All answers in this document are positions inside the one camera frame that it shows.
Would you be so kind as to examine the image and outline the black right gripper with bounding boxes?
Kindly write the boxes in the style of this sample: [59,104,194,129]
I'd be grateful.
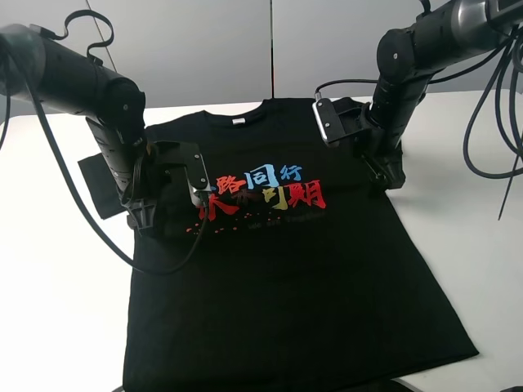
[334,97,405,192]

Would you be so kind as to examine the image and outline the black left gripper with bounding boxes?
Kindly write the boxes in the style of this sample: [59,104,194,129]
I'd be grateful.
[120,141,187,237]

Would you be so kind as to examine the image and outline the black printed t-shirt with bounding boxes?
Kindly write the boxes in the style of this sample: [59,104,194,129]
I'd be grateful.
[77,96,480,392]

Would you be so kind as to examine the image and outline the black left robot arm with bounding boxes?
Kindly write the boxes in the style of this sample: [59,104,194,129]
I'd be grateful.
[1,24,184,237]

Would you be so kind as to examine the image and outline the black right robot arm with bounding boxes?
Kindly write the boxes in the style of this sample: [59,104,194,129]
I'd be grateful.
[328,1,522,192]

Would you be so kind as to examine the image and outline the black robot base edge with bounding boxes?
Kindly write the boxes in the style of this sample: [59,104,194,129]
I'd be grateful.
[110,377,523,392]

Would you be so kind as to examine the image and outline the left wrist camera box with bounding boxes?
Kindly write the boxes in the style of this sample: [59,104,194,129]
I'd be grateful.
[180,142,211,192]

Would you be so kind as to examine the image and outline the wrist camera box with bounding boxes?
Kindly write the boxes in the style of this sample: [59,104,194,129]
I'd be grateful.
[180,142,211,192]
[312,98,345,148]

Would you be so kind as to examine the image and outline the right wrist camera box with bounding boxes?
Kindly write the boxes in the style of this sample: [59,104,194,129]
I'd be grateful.
[312,98,345,148]

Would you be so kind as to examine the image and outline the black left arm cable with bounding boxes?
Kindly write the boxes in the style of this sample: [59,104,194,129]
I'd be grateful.
[0,10,212,275]

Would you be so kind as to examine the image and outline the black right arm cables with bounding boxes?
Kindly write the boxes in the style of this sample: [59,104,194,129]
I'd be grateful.
[314,0,523,221]

